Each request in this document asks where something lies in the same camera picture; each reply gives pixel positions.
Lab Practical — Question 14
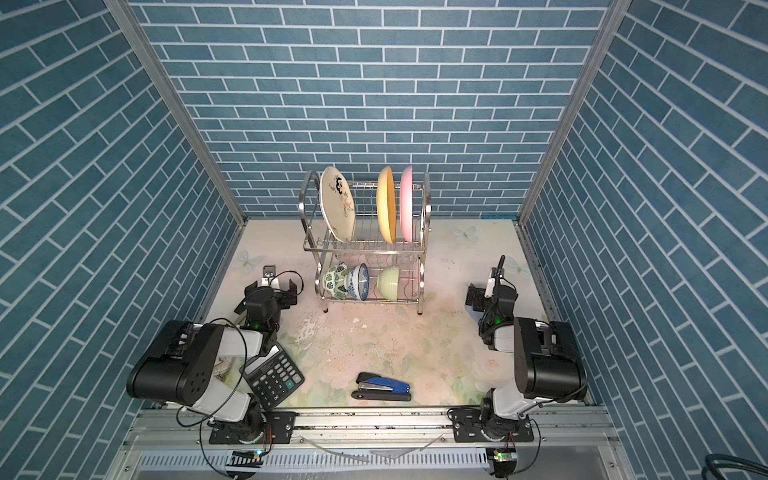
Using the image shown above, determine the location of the green leaf pattern bowl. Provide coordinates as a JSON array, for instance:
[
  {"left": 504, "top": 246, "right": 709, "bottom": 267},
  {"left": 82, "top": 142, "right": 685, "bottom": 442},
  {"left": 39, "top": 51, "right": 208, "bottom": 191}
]
[{"left": 323, "top": 262, "right": 349, "bottom": 301}]

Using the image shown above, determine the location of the pink plate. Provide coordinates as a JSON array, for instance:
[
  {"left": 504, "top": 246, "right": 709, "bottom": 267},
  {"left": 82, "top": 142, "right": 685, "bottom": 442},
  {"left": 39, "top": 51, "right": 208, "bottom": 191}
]
[{"left": 399, "top": 166, "right": 413, "bottom": 243}]

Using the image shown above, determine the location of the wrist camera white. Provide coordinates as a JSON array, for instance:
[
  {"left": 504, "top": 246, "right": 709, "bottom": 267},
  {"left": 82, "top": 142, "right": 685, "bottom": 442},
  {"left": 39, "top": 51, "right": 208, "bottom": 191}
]
[
  {"left": 259, "top": 265, "right": 279, "bottom": 288},
  {"left": 485, "top": 267, "right": 503, "bottom": 298}
]

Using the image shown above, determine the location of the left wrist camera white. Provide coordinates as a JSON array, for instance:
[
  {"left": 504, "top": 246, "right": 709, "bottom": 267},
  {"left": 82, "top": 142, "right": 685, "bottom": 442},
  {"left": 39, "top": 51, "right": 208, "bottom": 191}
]
[{"left": 259, "top": 265, "right": 279, "bottom": 288}]

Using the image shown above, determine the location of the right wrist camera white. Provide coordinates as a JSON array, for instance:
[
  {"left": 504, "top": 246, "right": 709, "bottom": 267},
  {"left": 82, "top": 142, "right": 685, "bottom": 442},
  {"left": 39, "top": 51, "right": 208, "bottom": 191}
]
[{"left": 485, "top": 267, "right": 503, "bottom": 298}]

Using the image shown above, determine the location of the aluminium front rail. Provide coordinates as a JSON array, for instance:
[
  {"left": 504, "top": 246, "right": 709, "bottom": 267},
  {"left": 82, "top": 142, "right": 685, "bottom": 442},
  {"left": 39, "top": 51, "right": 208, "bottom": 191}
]
[{"left": 122, "top": 404, "right": 619, "bottom": 457}]

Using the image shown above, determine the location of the blue black stapler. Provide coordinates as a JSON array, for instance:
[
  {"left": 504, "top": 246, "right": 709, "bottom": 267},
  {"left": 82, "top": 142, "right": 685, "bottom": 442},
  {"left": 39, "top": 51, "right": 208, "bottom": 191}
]
[{"left": 351, "top": 372, "right": 412, "bottom": 402}]

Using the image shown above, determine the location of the light green bowl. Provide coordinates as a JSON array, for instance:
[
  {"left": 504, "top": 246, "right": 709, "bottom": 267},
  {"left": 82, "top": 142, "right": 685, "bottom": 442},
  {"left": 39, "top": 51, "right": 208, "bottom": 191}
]
[{"left": 376, "top": 265, "right": 400, "bottom": 302}]

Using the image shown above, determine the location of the white plate with painted design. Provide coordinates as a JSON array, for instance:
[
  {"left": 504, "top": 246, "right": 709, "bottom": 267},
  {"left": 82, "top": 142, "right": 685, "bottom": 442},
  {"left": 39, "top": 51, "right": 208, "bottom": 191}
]
[{"left": 319, "top": 167, "right": 356, "bottom": 243}]

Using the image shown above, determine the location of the steel two-tier dish rack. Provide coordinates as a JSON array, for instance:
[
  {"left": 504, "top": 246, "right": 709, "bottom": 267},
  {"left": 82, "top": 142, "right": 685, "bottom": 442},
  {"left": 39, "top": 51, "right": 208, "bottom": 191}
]
[{"left": 298, "top": 171, "right": 431, "bottom": 314}]

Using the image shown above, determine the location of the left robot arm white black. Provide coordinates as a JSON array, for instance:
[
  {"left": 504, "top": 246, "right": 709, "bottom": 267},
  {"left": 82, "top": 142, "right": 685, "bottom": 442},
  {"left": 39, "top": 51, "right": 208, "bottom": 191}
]
[{"left": 126, "top": 277, "right": 304, "bottom": 438}]

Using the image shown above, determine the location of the blue floral white bowl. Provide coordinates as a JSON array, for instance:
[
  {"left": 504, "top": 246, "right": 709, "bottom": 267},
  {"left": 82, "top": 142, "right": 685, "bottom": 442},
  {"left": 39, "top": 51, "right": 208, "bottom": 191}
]
[{"left": 347, "top": 263, "right": 370, "bottom": 301}]

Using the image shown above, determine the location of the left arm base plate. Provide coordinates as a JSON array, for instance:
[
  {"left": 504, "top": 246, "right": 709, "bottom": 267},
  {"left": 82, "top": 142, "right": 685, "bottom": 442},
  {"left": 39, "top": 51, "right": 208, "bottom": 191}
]
[{"left": 208, "top": 410, "right": 297, "bottom": 445}]

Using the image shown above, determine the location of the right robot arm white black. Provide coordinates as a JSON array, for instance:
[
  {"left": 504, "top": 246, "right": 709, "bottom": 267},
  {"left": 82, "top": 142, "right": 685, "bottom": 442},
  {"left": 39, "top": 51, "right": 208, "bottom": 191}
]
[{"left": 465, "top": 283, "right": 587, "bottom": 430}]

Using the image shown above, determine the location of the yellow plate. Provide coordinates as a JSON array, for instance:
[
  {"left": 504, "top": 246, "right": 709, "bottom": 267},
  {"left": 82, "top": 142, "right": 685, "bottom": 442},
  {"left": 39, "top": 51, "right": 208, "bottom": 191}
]
[{"left": 376, "top": 167, "right": 397, "bottom": 244}]

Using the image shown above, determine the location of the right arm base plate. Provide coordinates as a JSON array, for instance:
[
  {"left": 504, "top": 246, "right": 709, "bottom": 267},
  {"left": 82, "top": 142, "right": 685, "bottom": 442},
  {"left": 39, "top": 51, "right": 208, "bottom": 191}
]
[{"left": 446, "top": 406, "right": 534, "bottom": 443}]

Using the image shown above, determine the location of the black calculator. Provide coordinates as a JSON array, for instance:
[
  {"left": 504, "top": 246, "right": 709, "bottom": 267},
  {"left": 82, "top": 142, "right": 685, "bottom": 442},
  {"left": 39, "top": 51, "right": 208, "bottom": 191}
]
[{"left": 240, "top": 343, "right": 305, "bottom": 411}]

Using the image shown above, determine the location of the black cable bottom right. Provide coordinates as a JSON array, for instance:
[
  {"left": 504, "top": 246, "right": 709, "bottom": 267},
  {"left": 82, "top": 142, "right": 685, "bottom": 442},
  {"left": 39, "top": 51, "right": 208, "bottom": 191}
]
[{"left": 701, "top": 453, "right": 768, "bottom": 480}]

